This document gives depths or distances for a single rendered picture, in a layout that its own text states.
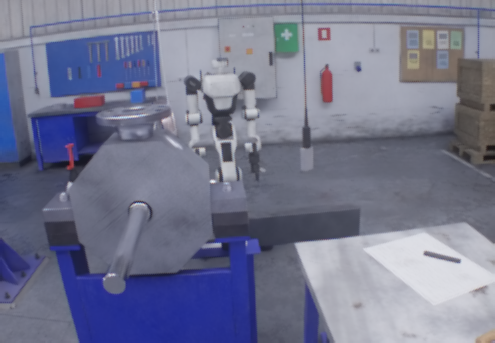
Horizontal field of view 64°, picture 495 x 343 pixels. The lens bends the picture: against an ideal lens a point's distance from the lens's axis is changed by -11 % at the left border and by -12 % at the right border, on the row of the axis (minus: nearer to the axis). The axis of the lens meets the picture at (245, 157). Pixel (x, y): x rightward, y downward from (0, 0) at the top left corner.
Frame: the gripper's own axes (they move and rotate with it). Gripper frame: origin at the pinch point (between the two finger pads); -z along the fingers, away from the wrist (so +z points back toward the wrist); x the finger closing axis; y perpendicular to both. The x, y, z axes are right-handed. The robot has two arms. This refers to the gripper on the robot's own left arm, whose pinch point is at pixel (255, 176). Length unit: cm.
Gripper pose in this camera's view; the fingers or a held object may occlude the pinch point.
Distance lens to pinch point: 345.5
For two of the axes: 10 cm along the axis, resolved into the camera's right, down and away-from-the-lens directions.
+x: 2.0, 0.5, -9.8
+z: -0.9, -9.9, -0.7
